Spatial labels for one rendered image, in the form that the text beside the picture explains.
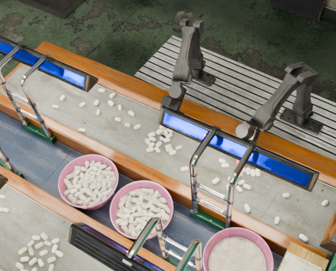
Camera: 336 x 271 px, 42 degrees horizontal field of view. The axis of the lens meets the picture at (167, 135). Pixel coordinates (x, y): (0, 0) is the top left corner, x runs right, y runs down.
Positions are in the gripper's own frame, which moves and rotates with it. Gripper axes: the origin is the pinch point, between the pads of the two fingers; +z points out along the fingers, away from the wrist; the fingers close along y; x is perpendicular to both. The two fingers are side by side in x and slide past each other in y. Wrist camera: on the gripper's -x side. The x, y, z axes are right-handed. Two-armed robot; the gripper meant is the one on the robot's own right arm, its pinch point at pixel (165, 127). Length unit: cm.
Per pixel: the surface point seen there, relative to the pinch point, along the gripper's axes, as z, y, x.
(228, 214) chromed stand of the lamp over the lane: 17, 45, -21
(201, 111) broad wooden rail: -11.8, 7.9, 16.5
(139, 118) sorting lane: 2.3, -17.8, 7.9
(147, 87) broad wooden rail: -11.9, -23.5, 16.7
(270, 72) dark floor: -46, 5, 145
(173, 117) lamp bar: -9.6, 12.9, -28.4
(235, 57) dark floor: -48, -25, 147
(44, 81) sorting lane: 5, -76, 6
